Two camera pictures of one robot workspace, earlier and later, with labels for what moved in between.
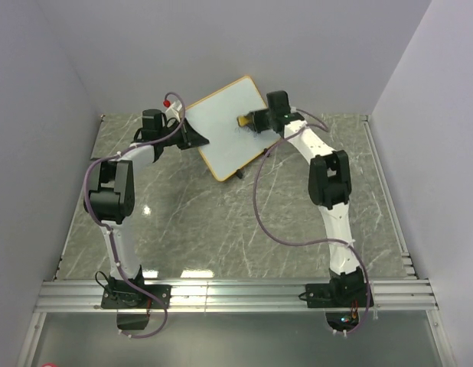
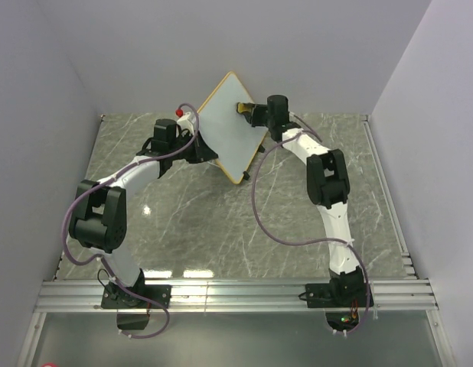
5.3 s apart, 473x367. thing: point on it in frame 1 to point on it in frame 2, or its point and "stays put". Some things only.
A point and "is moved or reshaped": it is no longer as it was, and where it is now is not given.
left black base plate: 128,297 stays put
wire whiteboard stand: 239,172 is moved or reshaped
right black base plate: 344,290 stays put
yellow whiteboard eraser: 243,121 to 244,107
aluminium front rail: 230,296 stays put
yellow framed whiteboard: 230,147 is moved or reshaped
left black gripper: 190,138 to 203,153
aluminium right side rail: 409,268 stays put
